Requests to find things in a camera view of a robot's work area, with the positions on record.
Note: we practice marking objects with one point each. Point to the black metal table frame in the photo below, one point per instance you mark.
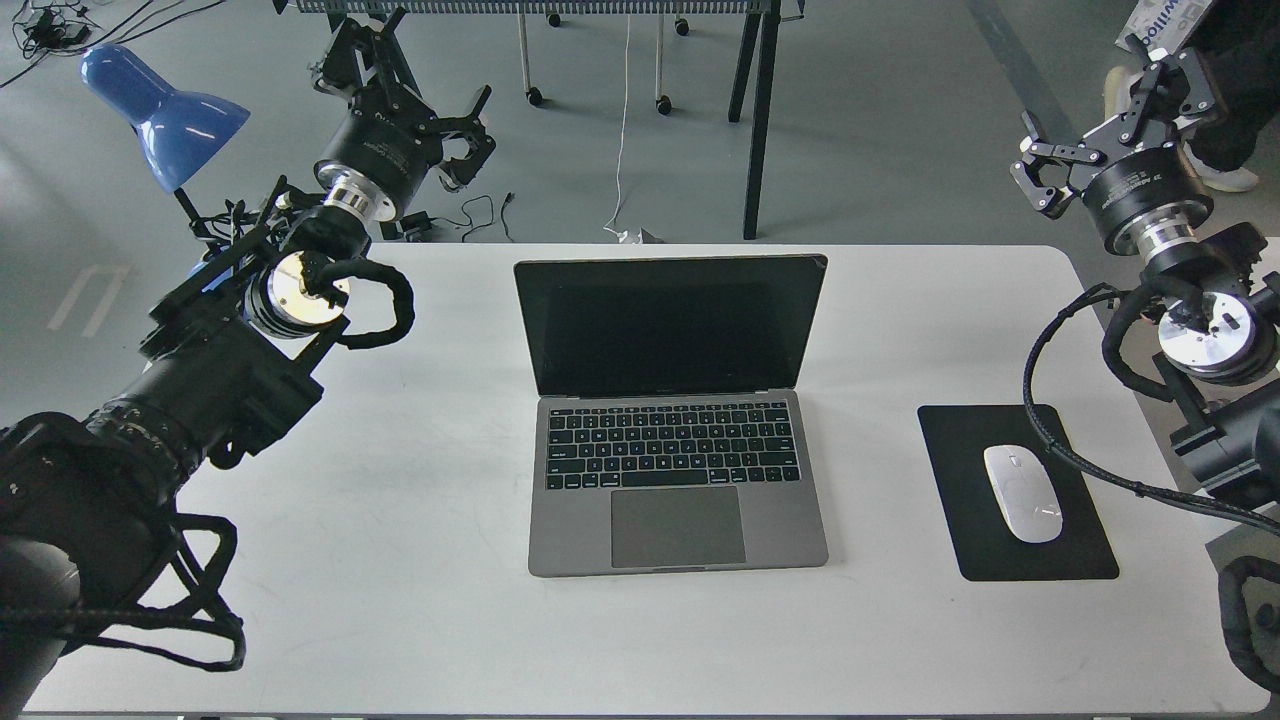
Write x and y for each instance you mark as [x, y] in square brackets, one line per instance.
[757, 52]

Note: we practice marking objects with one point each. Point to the black mouse pad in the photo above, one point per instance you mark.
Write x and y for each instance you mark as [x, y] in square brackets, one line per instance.
[986, 551]

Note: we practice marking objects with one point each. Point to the white computer mouse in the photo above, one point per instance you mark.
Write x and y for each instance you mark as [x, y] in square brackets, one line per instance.
[1024, 493]

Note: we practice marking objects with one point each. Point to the blue desk lamp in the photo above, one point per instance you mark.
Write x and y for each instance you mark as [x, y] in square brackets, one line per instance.
[179, 131]

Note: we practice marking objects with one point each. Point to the cardboard box with blue print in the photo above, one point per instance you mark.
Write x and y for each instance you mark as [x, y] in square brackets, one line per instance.
[1164, 24]

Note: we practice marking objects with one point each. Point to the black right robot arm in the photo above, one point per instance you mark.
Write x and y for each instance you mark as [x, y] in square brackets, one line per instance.
[1194, 333]

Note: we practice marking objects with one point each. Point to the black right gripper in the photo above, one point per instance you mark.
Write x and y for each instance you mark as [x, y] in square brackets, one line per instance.
[1133, 179]

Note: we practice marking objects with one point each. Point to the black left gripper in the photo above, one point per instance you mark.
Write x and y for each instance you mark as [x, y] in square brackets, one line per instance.
[382, 148]

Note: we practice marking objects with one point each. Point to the white rolling cart legs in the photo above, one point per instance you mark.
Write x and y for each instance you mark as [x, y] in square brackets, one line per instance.
[591, 62]

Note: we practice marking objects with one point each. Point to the grey laptop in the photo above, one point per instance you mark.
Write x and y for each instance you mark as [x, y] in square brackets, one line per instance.
[670, 435]

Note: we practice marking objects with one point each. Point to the person's white shoe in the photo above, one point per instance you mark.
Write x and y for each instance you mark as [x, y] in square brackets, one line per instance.
[1238, 180]

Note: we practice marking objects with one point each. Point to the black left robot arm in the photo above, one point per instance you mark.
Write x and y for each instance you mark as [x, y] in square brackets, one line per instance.
[92, 534]

